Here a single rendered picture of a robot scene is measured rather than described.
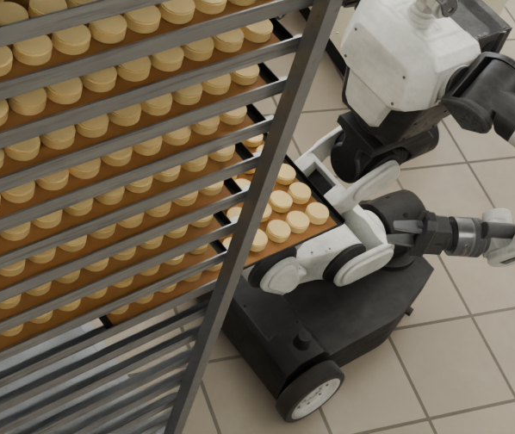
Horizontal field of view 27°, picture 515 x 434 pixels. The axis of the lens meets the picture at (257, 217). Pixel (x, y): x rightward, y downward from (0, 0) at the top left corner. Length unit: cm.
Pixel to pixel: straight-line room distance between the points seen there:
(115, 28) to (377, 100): 105
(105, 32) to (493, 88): 104
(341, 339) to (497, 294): 71
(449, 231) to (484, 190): 139
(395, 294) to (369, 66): 90
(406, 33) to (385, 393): 116
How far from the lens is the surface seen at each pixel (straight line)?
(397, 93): 234
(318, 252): 280
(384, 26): 235
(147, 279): 202
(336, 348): 291
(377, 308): 303
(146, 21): 150
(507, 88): 230
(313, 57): 169
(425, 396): 313
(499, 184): 380
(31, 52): 142
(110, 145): 158
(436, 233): 236
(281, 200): 231
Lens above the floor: 245
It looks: 47 degrees down
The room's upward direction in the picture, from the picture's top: 20 degrees clockwise
